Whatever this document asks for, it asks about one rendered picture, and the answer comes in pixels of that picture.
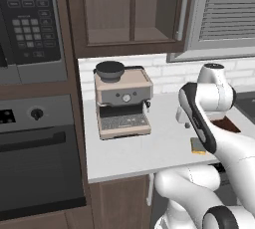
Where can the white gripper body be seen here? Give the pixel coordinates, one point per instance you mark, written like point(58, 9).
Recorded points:
point(181, 116)

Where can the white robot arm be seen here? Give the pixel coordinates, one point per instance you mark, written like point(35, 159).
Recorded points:
point(232, 153)

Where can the yellow sponge with grey top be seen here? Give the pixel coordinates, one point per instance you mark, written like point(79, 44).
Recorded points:
point(197, 146)

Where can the dark brown cutting board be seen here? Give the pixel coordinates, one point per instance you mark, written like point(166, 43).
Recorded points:
point(228, 126)

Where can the beige coffee machine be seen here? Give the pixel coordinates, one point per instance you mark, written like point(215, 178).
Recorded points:
point(123, 107)

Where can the dark grey sink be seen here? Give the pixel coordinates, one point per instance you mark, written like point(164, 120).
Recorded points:
point(247, 108)

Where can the brown lower cupboard door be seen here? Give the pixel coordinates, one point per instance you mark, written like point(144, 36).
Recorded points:
point(119, 204)

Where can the brown tall oven cupboard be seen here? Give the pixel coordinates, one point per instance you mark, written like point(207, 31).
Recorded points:
point(73, 77)

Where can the grey window with blinds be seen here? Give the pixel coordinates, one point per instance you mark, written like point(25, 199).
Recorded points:
point(225, 10)

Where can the brown glass cupboard door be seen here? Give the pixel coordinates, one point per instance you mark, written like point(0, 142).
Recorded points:
point(109, 7)

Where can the black oven knob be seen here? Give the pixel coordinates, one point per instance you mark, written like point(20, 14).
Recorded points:
point(36, 114)

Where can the black and grey oven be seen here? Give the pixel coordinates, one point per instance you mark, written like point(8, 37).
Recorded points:
point(36, 170)

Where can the black microwave oven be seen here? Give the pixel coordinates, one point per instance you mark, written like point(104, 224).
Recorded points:
point(30, 24)

